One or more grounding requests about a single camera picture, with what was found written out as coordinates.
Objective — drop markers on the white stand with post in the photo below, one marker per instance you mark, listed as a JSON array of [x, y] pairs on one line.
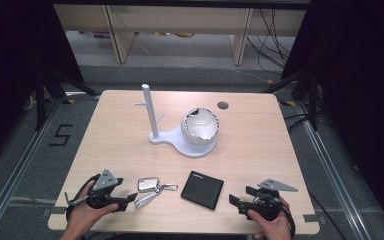
[[166, 133]]

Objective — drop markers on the aluminium floor rail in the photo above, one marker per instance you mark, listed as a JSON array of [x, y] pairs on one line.
[[20, 166], [330, 173]]

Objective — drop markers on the person's left hand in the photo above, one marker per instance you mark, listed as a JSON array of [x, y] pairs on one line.
[[85, 218]]

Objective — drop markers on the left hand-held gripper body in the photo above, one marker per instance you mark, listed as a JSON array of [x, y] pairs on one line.
[[104, 190]]

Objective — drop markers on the black wallet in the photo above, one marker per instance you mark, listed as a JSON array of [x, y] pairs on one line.
[[202, 194]]

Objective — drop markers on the silver key fob with keyring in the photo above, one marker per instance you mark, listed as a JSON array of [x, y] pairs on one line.
[[150, 185]]

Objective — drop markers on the white round bowl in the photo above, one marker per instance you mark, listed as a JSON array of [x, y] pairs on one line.
[[200, 126]]

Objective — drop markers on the light wooden desk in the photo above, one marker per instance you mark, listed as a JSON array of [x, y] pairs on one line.
[[123, 26]]

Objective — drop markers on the black metal stand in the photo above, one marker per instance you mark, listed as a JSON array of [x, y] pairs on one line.
[[51, 86], [308, 90]]

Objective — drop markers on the person's right hand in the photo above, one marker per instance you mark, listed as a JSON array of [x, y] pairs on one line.
[[273, 227]]

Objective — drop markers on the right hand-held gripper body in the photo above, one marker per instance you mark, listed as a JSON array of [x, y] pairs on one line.
[[268, 200]]

